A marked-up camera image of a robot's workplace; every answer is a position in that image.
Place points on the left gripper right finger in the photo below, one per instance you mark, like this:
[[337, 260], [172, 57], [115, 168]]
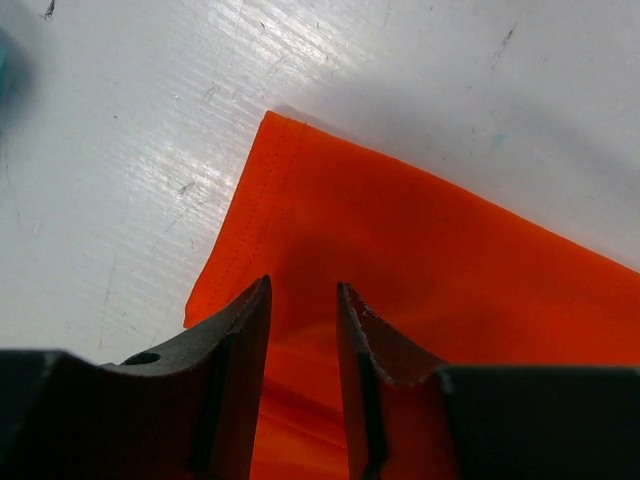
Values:
[[394, 415]]

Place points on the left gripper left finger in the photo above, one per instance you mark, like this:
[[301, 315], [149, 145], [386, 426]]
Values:
[[192, 401]]

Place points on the orange t shirt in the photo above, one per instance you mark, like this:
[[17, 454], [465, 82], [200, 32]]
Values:
[[467, 280]]

